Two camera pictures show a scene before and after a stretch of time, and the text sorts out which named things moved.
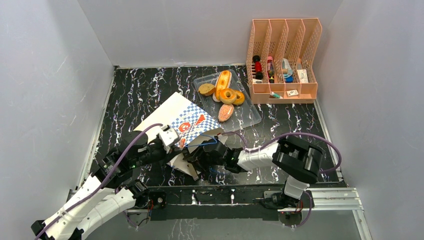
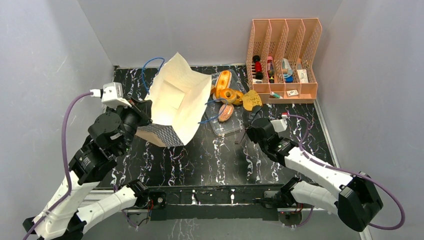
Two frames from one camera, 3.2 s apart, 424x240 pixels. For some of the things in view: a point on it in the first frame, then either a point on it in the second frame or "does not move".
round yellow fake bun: [241, 99] does not move
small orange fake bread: [225, 112] does not move
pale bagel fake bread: [226, 100] does not move
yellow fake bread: [223, 81] does not move
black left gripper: [168, 156] → [142, 108]
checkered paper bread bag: [194, 127] → [178, 97]
